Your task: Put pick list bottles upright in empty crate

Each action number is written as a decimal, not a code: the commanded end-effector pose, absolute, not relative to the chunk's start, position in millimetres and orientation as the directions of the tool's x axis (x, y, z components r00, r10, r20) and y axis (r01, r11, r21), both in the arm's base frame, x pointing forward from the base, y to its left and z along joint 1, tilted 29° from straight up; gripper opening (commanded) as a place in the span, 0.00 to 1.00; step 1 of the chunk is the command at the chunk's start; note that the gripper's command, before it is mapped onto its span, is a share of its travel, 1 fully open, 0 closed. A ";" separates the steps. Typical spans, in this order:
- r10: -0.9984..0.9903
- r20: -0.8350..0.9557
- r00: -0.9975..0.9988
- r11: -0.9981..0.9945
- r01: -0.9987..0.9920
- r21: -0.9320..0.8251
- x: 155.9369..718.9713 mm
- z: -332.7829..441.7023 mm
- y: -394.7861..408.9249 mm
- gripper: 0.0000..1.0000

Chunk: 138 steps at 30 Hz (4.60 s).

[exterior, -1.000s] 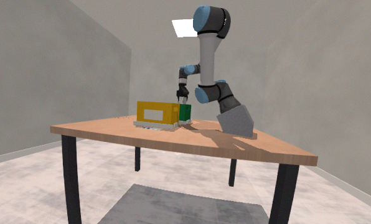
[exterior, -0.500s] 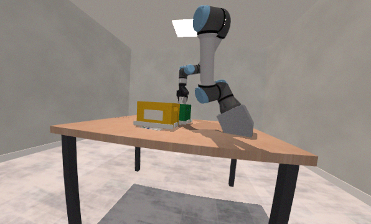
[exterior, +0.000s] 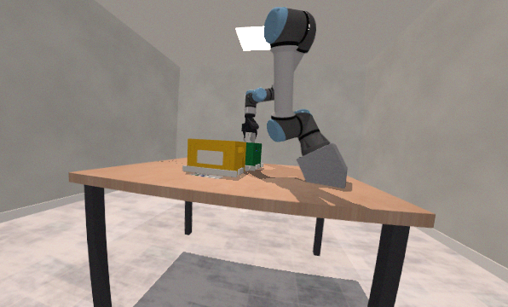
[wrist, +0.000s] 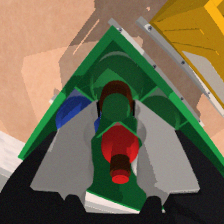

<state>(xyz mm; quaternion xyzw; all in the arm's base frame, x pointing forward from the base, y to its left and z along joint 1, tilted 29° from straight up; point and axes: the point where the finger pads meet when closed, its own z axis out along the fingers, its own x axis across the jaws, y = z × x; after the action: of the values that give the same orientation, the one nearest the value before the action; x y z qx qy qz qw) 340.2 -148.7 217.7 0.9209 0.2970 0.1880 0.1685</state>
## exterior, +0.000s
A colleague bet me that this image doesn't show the yellow divided crate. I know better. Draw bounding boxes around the yellow divided crate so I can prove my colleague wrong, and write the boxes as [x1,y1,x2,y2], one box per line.
[188,139,245,171]

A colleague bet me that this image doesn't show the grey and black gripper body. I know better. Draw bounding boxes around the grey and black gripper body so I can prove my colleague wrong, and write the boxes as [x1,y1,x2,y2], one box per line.
[241,113,256,132]

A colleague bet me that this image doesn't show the green plastic crate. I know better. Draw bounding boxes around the green plastic crate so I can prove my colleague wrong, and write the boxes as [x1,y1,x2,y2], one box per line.
[245,142,261,166]

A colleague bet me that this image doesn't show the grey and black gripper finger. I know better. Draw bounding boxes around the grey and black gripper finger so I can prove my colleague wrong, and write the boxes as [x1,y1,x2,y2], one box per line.
[250,130,257,142]
[243,127,249,142]

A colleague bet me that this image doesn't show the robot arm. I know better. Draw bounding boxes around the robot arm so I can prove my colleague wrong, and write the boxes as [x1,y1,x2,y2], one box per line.
[245,7,330,156]

